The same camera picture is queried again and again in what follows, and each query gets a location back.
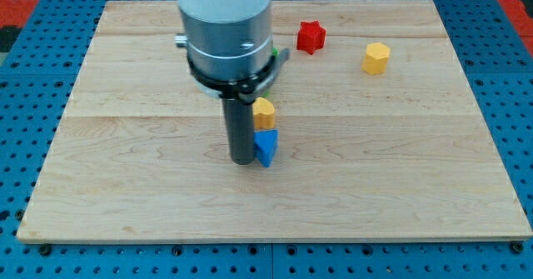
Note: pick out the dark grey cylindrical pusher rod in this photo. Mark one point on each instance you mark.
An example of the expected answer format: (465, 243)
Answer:
(240, 130)

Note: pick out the blue triangle block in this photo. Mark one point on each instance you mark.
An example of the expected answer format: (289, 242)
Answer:
(265, 146)

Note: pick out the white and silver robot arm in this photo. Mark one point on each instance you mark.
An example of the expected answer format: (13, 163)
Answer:
(231, 55)

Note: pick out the yellow heart block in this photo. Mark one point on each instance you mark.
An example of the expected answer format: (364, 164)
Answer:
(264, 114)

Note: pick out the green block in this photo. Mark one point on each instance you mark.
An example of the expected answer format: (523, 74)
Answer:
(275, 54)

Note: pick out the light wooden board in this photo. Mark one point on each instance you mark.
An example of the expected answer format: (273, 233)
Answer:
(141, 156)

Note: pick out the red star block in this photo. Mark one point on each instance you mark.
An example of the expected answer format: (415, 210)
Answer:
(311, 37)

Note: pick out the yellow hexagon block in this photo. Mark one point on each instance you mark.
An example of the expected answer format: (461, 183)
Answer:
(376, 58)

